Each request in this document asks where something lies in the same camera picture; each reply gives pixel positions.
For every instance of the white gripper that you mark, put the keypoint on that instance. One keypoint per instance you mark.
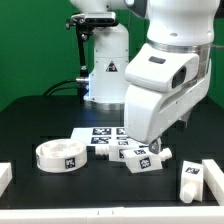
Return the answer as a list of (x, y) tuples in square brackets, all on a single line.
[(148, 113)]

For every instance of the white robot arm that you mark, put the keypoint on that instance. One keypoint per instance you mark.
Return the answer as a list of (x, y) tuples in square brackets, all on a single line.
[(167, 78)]

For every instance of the white marker sheet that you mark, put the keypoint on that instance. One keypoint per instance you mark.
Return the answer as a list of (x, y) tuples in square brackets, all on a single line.
[(98, 135)]

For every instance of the white front fence bar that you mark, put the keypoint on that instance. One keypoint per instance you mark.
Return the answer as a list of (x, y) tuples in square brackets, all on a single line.
[(142, 215)]

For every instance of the white left fence bar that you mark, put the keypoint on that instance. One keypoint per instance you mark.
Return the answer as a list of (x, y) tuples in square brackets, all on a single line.
[(5, 176)]

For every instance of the camera on black stand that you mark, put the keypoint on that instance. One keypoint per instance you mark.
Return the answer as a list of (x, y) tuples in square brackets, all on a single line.
[(85, 23)]

